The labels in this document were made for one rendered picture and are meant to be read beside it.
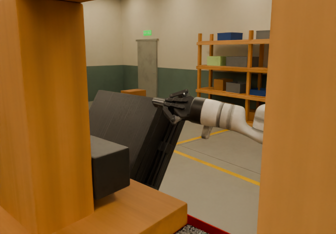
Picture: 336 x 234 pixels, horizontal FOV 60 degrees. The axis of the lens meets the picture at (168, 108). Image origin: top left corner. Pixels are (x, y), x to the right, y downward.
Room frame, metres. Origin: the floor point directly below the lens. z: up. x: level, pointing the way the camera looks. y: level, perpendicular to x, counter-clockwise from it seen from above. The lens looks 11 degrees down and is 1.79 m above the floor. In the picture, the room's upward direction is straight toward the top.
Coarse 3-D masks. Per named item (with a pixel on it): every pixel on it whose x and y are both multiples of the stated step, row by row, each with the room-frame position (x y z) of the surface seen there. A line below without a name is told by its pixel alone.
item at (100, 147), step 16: (96, 144) 0.47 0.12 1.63; (112, 144) 0.47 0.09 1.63; (96, 160) 0.41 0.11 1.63; (112, 160) 0.43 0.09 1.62; (128, 160) 0.46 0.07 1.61; (96, 176) 0.41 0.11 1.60; (112, 176) 0.43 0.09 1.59; (128, 176) 0.46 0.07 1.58; (96, 192) 0.41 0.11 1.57; (112, 192) 0.43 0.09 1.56
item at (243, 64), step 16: (224, 32) 6.78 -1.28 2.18; (256, 32) 6.14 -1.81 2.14; (208, 64) 7.14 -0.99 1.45; (224, 64) 7.00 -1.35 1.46; (240, 64) 6.45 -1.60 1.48; (256, 64) 6.51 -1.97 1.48; (208, 80) 7.65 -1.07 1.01; (224, 80) 6.86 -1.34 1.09; (208, 96) 7.64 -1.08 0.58; (240, 96) 6.31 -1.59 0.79; (256, 96) 6.06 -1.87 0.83
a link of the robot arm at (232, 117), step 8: (224, 104) 0.77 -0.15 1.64; (232, 104) 0.77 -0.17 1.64; (224, 112) 0.75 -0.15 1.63; (232, 112) 0.74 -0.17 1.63; (240, 112) 0.74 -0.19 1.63; (224, 120) 0.74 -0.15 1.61; (232, 120) 0.74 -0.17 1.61; (240, 120) 0.73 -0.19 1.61; (224, 128) 0.76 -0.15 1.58; (232, 128) 0.75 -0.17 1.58; (240, 128) 0.73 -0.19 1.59; (248, 128) 0.74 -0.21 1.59; (248, 136) 0.73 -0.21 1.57; (256, 136) 0.71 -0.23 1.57
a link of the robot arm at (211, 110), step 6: (204, 102) 0.78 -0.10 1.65; (210, 102) 0.78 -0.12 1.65; (216, 102) 0.78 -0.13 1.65; (222, 102) 0.78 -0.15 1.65; (204, 108) 0.77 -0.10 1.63; (210, 108) 0.76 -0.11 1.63; (216, 108) 0.76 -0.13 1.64; (204, 114) 0.76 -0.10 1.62; (210, 114) 0.76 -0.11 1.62; (216, 114) 0.75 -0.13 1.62; (204, 120) 0.77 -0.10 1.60; (210, 120) 0.76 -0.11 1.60; (216, 120) 0.75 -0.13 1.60; (204, 126) 0.81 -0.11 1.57; (210, 126) 0.81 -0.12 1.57; (216, 126) 0.77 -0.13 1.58; (204, 132) 0.80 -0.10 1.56; (204, 138) 0.81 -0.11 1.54
